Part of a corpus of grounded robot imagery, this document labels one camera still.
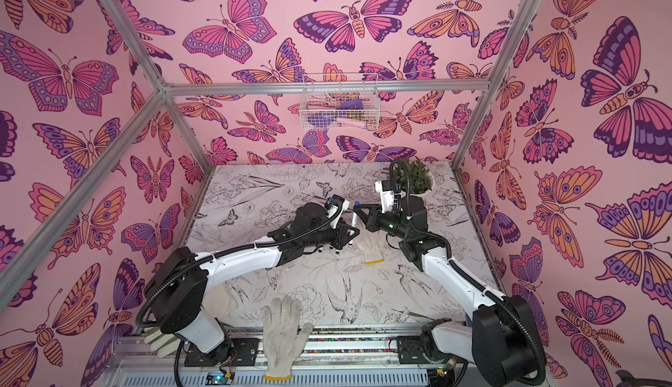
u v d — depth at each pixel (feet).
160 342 2.45
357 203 2.55
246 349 2.41
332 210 2.38
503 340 1.32
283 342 2.45
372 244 3.12
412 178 3.05
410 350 2.39
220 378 2.37
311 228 2.12
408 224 2.05
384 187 2.34
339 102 3.16
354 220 2.55
